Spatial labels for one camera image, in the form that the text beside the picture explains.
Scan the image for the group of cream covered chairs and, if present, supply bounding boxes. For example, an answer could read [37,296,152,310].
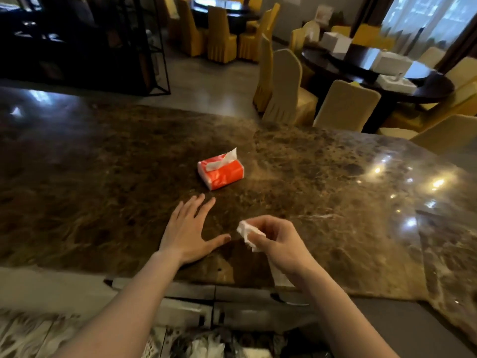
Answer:
[253,21,477,155]

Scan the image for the person's left forearm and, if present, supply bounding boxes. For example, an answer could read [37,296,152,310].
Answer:
[52,250,185,358]

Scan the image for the white cardboard box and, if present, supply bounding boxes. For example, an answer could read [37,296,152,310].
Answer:
[375,74,418,96]
[319,31,353,60]
[370,51,414,77]

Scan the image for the group of yellow covered chairs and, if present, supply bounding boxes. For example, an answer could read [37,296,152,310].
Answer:
[163,0,281,65]

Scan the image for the dark brown curtain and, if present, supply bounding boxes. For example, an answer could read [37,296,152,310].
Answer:
[434,23,477,74]
[350,0,390,36]

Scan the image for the dark round dining table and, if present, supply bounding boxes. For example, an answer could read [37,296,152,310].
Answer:
[300,42,455,134]

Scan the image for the dark metal shelving unit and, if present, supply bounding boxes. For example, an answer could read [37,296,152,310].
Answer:
[0,0,171,97]

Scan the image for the person's right forearm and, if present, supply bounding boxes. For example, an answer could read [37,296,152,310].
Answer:
[293,266,400,358]

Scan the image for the dark glass-topped dining table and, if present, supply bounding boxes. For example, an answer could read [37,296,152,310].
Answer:
[190,0,255,35]

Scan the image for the clear plastic bags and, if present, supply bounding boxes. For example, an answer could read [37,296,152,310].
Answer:
[168,327,287,358]

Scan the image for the white framed sign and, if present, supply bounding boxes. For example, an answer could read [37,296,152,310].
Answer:
[315,4,335,26]

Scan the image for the person's left hand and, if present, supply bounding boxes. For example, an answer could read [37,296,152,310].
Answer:
[158,194,232,267]

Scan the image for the orange tissue packet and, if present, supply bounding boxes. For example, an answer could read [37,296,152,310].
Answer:
[197,147,245,191]

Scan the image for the white sheer curtain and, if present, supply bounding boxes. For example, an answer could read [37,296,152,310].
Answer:
[380,0,477,59]

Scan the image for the white tissue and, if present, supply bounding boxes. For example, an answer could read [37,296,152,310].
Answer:
[237,220,266,253]

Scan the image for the person's right hand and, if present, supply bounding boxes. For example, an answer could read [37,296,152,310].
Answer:
[244,215,319,282]

